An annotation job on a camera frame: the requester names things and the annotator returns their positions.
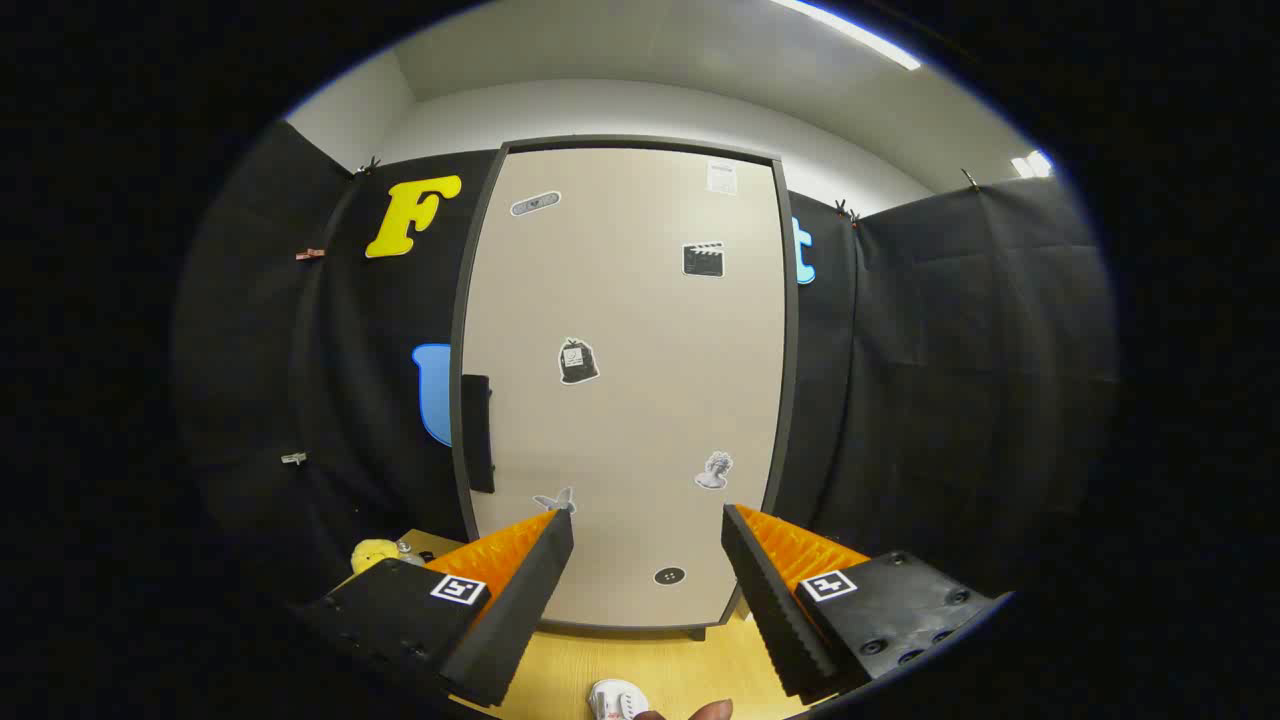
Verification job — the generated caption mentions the white shoe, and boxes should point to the white shoe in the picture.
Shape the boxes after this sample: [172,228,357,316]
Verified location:
[588,679,649,720]

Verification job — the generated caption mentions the dark grey shoe cabinet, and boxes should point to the dark grey shoe cabinet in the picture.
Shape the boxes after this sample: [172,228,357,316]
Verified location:
[449,135,801,642]

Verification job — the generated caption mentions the yellow pineapple plush toy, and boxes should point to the yellow pineapple plush toy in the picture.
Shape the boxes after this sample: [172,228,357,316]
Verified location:
[350,539,401,576]

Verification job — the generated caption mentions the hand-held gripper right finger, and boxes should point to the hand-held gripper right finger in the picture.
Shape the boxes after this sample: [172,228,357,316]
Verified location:
[721,504,1011,706]

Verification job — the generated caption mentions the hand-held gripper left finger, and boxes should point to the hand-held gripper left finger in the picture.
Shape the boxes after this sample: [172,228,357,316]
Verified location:
[300,510,576,709]

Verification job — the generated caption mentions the long ceiling light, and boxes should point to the long ceiling light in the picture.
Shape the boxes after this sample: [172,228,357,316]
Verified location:
[770,0,922,71]

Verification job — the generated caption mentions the black backdrop cloth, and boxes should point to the black backdrop cloth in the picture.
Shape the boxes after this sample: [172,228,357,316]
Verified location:
[175,120,1119,601]

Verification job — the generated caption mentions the black door handle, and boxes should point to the black door handle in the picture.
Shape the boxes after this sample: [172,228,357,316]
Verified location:
[461,374,496,494]

